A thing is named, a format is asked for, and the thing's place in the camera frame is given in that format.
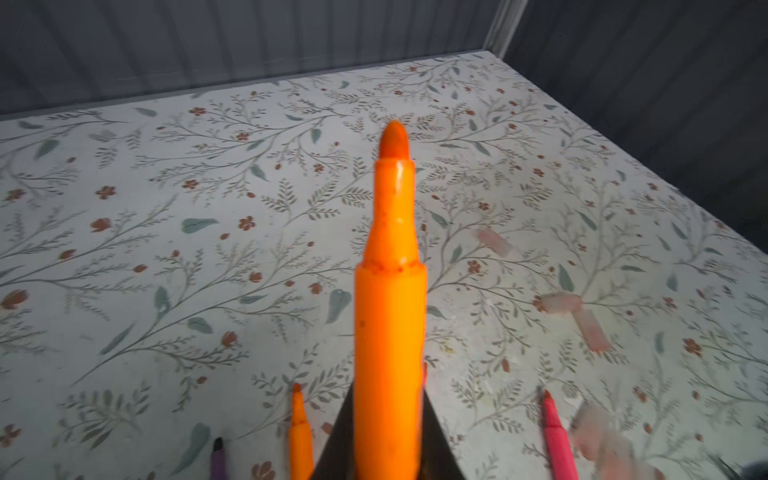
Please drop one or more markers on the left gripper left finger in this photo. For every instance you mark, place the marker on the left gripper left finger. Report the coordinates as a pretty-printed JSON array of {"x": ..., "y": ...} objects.
[{"x": 336, "y": 461}]

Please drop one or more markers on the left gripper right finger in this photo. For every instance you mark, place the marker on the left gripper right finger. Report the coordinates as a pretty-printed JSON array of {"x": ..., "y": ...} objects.
[{"x": 437, "y": 460}]

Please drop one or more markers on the orange marker pen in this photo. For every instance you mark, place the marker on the orange marker pen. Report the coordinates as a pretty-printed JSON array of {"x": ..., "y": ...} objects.
[
  {"x": 390, "y": 330},
  {"x": 301, "y": 462}
]

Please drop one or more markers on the translucent pink cap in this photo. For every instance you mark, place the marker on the translucent pink cap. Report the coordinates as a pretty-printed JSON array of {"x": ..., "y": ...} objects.
[
  {"x": 585, "y": 320},
  {"x": 494, "y": 242}
]

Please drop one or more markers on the purple marker pen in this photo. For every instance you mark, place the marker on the purple marker pen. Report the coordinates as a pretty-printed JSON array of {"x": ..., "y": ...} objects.
[{"x": 218, "y": 461}]

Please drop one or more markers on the pink marker pen lower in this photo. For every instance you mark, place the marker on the pink marker pen lower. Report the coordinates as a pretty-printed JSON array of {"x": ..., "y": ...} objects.
[{"x": 557, "y": 441}]

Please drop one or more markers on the translucent pink caps near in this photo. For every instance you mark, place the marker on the translucent pink caps near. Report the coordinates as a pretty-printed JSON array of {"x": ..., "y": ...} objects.
[{"x": 611, "y": 453}]

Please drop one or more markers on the floral patterned table mat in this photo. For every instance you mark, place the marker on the floral patterned table mat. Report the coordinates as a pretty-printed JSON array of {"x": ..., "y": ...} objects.
[{"x": 173, "y": 269}]

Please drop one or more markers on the black handled pliers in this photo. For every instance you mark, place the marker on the black handled pliers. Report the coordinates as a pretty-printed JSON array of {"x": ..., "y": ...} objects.
[{"x": 754, "y": 471}]

